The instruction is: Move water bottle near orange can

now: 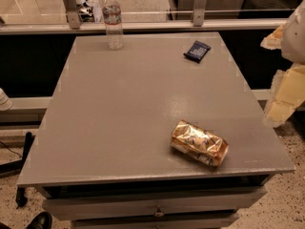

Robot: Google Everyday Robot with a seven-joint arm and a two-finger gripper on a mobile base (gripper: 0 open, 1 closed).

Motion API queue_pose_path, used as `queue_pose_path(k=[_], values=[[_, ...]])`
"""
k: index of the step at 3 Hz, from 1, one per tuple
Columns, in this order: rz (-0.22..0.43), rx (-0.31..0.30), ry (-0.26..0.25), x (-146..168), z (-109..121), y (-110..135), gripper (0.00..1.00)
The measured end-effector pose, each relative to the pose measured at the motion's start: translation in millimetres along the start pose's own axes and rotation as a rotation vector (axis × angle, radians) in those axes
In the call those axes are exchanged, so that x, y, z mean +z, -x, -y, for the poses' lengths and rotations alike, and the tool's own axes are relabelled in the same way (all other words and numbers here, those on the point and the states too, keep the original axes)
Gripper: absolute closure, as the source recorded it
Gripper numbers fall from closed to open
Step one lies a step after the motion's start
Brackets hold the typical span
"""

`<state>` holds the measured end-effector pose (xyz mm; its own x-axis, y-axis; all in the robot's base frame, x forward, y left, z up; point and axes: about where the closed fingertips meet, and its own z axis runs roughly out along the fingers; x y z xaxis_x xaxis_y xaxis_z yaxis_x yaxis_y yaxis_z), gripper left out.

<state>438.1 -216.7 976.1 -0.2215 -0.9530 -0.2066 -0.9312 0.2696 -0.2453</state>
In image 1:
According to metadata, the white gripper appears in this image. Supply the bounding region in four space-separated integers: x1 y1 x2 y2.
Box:
260 0 305 128

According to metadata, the clear plastic water bottle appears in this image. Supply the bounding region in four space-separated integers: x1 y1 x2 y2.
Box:
102 0 123 50

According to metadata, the dark blue snack packet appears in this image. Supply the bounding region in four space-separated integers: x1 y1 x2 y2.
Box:
183 40 211 63

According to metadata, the black white object behind railing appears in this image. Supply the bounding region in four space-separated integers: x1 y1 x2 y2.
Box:
75 0 102 23

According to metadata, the grey drawer cabinet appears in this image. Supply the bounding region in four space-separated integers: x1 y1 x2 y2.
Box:
34 174 275 229

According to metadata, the white cylinder at left edge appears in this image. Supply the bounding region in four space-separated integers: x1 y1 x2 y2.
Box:
0 88 13 111

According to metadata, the black shoe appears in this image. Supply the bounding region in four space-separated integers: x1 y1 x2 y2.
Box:
26 212 52 229

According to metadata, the black chair base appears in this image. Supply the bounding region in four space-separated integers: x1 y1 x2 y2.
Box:
0 132 34 208

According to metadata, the metal railing frame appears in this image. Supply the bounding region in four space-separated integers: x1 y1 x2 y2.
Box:
0 0 302 34

